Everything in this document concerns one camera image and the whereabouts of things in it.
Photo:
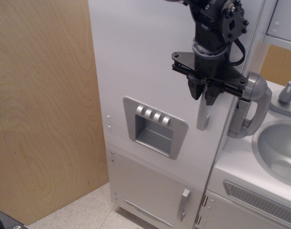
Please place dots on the white toy kitchen cabinet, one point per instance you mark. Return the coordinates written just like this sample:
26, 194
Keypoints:
269, 54

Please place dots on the brass cabinet hinge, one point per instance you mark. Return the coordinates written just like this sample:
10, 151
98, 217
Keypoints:
198, 219
204, 200

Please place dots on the white fridge door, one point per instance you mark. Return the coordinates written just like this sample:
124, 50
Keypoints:
133, 43

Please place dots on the silver fridge door handle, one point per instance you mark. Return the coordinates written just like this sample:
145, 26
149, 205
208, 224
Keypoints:
203, 114

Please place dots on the silver ice dispenser panel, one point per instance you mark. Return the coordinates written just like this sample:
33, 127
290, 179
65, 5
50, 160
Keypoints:
154, 129

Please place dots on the grey oven vent panel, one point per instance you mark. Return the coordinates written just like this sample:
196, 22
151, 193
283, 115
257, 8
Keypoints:
258, 201

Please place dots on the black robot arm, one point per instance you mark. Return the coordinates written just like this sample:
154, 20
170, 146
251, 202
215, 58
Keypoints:
217, 50

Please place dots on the plywood board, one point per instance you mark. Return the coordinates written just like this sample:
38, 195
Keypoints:
52, 149

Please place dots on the brass cabinet hinge upper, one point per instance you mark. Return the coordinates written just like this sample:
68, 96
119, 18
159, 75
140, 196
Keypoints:
204, 200

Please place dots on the silver toy faucet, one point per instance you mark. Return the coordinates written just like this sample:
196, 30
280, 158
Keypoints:
281, 100

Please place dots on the silver freezer door handle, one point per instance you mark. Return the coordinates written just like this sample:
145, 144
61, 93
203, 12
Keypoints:
181, 209

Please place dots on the white freezer lower door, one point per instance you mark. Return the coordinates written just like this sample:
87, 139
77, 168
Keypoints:
149, 192

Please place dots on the brass cabinet hinge lower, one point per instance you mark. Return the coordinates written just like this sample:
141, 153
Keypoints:
198, 219

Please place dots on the silver toy telephone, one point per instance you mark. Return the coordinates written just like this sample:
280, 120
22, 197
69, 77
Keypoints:
256, 92

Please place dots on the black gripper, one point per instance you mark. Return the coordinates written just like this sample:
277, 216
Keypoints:
217, 72

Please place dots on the silver sink basin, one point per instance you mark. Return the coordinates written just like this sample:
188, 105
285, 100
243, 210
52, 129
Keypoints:
271, 146

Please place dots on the black equipment corner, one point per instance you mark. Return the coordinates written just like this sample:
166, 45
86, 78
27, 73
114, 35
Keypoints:
7, 222

